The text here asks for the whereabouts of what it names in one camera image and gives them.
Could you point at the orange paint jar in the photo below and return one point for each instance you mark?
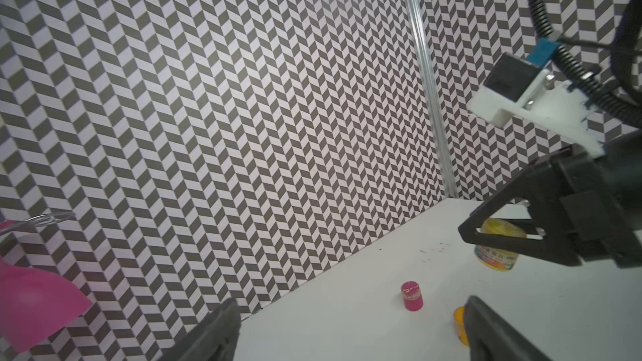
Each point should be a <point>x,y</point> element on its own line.
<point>458,319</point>

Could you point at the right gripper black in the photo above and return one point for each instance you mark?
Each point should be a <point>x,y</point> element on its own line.
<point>589,209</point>

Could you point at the pink plastic wine glass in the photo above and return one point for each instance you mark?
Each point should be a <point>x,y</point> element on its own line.
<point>36,304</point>

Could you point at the pink paint jar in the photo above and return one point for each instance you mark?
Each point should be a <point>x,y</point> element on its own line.
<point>411,295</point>

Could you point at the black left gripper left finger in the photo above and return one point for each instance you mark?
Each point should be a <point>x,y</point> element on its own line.
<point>215,338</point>

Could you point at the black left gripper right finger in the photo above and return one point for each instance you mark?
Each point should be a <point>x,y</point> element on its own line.
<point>491,337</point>

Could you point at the aluminium corner post right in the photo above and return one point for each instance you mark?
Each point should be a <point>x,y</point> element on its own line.
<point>415,14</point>

